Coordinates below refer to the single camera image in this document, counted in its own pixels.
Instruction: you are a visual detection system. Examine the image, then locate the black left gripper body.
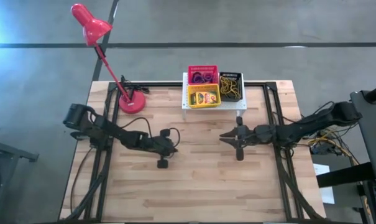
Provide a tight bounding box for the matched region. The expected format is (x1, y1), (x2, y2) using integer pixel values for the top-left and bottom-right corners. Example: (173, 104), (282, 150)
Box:
(145, 129), (172, 169)

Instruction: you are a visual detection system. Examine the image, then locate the grey metal bench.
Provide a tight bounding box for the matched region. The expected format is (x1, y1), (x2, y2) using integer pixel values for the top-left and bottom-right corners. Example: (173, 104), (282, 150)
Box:
(0, 136), (39, 224)

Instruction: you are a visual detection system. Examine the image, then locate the red desk lamp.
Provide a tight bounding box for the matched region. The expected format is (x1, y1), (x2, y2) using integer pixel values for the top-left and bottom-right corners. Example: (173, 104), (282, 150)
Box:
(70, 2), (147, 114)

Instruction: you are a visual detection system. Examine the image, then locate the black lamp power cord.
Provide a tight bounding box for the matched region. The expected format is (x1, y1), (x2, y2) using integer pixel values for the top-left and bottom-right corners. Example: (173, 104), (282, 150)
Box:
(121, 74), (150, 95)

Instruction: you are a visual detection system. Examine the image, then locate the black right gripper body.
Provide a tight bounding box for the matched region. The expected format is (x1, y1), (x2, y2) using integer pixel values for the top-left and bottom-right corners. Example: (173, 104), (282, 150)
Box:
(235, 117), (269, 162)

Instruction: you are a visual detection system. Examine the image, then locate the brown cable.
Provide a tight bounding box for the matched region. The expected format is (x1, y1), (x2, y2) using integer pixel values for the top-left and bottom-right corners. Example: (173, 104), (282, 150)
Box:
(70, 147), (94, 215)

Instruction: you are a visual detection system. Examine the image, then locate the red plastic basket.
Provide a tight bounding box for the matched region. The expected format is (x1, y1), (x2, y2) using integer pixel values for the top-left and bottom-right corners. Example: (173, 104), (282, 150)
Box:
(187, 64), (219, 86)

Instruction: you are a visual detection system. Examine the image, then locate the black flat crossbar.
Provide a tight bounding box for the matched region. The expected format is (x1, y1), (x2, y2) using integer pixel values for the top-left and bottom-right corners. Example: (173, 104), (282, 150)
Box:
(316, 161), (376, 189)

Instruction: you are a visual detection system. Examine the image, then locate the white perforated metal shelf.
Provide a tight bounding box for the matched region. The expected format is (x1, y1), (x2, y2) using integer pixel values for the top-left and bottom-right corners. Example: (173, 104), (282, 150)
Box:
(181, 72), (248, 121)

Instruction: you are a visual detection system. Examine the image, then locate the black aluminium table frame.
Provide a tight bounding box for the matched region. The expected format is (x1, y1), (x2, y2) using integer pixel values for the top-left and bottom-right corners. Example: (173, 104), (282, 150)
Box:
(63, 80), (325, 223)

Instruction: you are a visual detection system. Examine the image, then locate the black plastic basket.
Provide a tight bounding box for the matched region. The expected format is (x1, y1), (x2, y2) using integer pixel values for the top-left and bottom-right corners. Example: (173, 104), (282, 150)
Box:
(218, 71), (244, 103)

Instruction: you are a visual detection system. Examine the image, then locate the yellow cable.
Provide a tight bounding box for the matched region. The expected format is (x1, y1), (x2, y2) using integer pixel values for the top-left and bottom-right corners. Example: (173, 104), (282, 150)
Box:
(221, 77), (234, 91)
(307, 130), (361, 166)

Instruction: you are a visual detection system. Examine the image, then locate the white paper sheet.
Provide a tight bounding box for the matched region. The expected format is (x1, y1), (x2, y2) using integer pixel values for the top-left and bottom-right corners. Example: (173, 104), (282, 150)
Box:
(313, 163), (336, 205)

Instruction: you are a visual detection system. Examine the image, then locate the yellow plastic basket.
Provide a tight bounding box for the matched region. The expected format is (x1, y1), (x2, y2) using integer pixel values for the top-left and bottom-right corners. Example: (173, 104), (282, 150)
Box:
(186, 83), (222, 109)

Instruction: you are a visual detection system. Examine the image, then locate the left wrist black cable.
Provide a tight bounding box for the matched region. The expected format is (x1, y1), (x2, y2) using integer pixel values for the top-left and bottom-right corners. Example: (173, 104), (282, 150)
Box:
(121, 116), (181, 149)

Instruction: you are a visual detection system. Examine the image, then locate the black power brick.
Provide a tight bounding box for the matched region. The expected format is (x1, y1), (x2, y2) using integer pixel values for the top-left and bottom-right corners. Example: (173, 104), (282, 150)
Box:
(310, 143), (331, 156)

